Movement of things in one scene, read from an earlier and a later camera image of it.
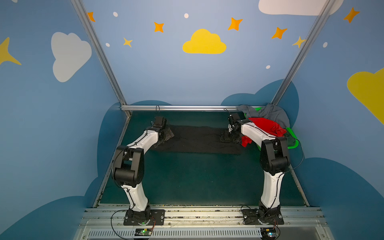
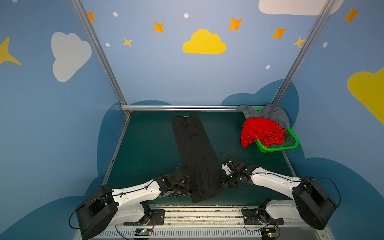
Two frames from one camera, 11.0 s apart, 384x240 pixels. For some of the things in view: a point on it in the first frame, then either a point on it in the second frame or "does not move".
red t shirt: x=268 y=127 does not move
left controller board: x=143 y=232 does not move
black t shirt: x=192 y=139 -> x=204 y=167
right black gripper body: x=229 y=135 -> x=229 y=177
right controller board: x=268 y=232 does not move
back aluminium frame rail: x=180 y=108 does not move
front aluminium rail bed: x=201 y=224 does not move
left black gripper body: x=167 y=133 -> x=182 y=182
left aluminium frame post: x=80 y=8 does not move
